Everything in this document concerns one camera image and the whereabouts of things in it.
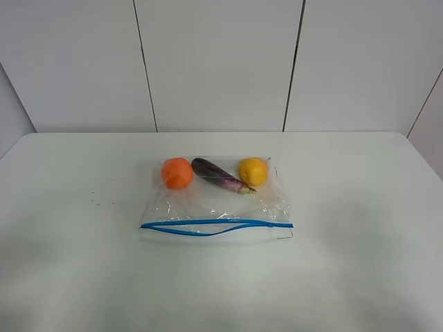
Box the yellow lemon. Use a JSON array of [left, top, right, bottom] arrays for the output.
[[237, 157, 269, 186]]

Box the orange fruit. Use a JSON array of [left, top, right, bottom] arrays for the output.
[[161, 158, 194, 190]]

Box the purple eggplant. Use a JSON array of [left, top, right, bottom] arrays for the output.
[[191, 158, 256, 194]]

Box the clear zip bag blue seal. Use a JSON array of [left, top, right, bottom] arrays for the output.
[[139, 156, 294, 244]]

